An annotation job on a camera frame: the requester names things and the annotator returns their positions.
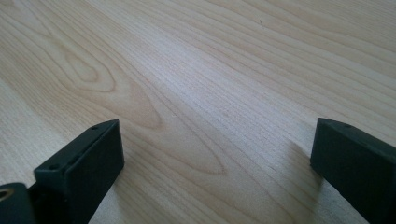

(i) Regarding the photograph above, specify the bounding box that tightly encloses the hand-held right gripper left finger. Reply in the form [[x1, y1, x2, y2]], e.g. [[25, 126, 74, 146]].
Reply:
[[33, 119, 125, 224]]

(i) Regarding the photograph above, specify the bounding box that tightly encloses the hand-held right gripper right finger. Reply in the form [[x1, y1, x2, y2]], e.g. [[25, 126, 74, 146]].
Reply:
[[309, 117, 396, 224]]

